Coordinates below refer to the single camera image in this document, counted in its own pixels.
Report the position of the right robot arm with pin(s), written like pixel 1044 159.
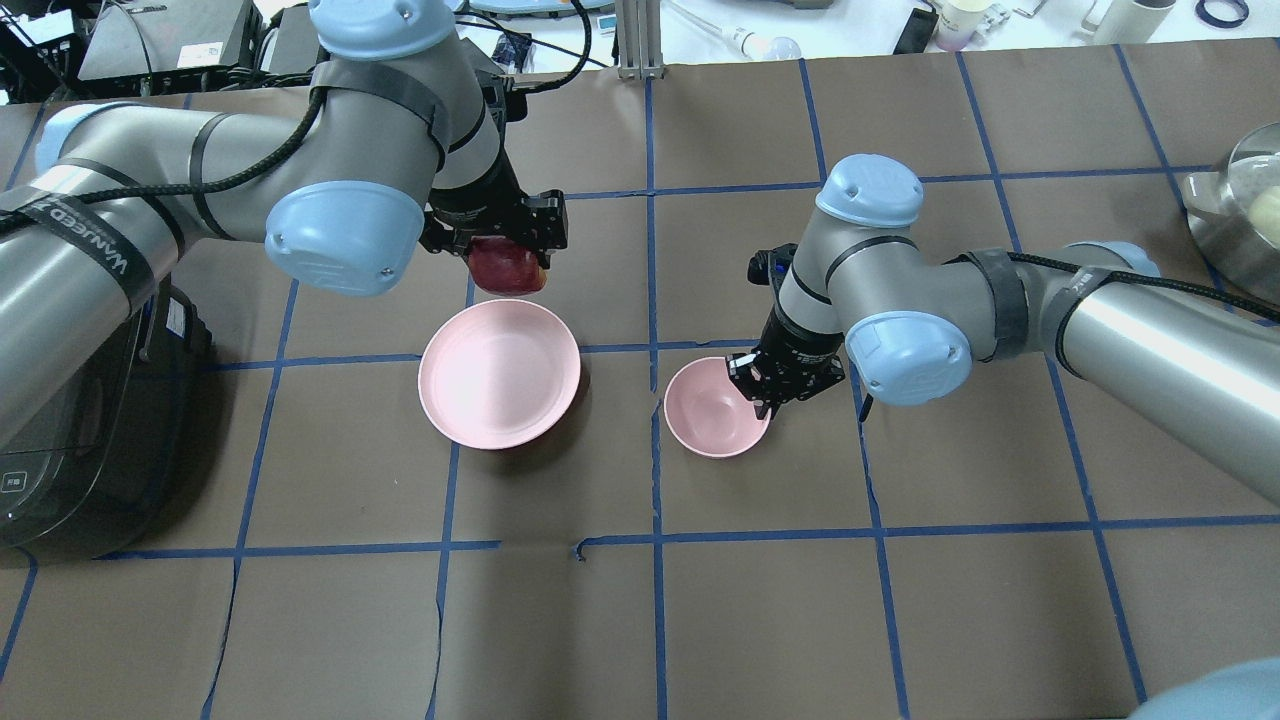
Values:
pixel 855 294

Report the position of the black power adapter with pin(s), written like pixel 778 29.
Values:
pixel 917 32

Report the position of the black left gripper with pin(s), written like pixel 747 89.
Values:
pixel 472 207

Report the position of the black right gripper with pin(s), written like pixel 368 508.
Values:
pixel 801 341

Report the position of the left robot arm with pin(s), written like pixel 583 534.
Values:
pixel 397 149

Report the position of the steel steamer pot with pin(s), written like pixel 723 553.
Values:
pixel 1216 202

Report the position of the pink bowl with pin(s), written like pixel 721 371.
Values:
pixel 707 414

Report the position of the aluminium frame post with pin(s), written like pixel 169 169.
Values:
pixel 638 39

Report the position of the white steamed bun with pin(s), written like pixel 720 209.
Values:
pixel 1264 215

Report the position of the red apple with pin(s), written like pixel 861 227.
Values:
pixel 504 268

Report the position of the black rice cooker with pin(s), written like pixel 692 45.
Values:
pixel 91 471

